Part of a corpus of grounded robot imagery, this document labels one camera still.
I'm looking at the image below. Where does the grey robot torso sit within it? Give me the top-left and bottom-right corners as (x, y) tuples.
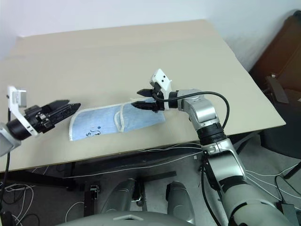
(55, 210), (196, 226)

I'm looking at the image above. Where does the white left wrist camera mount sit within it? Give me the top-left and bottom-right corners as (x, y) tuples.
(7, 85), (40, 138)

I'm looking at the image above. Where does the dark grey rounded shape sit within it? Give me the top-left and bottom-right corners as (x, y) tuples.
(103, 178), (145, 214)
(165, 180), (197, 225)

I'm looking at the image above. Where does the tangled white wire bundle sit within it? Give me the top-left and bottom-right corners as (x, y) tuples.
(4, 183), (36, 226)

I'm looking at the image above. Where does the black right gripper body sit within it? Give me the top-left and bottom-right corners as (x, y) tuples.
(151, 84), (166, 113)

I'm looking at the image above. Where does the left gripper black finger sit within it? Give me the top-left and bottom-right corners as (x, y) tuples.
(50, 102), (82, 126)
(46, 99), (71, 112)

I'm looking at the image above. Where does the black power adapter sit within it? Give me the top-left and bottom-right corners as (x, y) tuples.
(279, 202), (298, 219)

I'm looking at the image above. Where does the dark chair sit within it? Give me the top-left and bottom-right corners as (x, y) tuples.
(249, 9), (301, 160)

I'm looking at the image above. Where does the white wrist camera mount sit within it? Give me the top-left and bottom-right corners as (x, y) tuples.
(7, 85), (40, 138)
(149, 68), (174, 111)

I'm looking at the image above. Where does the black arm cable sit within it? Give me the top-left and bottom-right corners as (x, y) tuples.
(0, 150), (11, 205)
(156, 91), (230, 129)

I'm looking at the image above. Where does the blue cloth with white trim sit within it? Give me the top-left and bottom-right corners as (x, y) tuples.
(69, 97), (166, 142)

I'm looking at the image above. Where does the long thin white wire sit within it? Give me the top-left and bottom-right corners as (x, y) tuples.
(62, 160), (206, 179)

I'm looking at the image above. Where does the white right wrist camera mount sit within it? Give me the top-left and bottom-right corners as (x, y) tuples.
(149, 68), (174, 111)

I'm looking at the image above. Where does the looped thin white wire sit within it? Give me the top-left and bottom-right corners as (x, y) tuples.
(65, 199), (86, 222)

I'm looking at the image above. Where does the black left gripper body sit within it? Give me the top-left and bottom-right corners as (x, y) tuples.
(23, 105), (56, 135)

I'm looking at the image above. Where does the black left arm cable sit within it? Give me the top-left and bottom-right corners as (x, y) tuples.
(0, 150), (11, 205)

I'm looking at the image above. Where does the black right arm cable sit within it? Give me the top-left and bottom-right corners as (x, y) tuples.
(156, 91), (230, 129)

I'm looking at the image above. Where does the black right shoulder cable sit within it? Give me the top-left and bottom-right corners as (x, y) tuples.
(200, 162), (227, 226)

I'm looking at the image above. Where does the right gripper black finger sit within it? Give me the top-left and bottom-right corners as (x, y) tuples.
(130, 101), (155, 110)
(136, 89), (154, 97)

